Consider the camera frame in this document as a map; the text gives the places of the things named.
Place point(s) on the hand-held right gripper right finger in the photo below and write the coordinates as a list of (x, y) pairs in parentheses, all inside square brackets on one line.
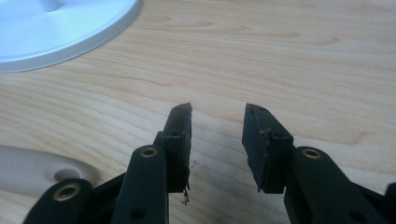
[(271, 155)]

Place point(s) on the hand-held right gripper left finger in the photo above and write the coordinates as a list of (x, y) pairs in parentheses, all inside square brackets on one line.
[(177, 149)]

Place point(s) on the white plastic part with hole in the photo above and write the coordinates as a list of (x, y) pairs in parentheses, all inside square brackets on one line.
[(34, 174)]

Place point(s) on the white round base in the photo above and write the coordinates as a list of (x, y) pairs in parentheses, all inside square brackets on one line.
[(56, 28)]

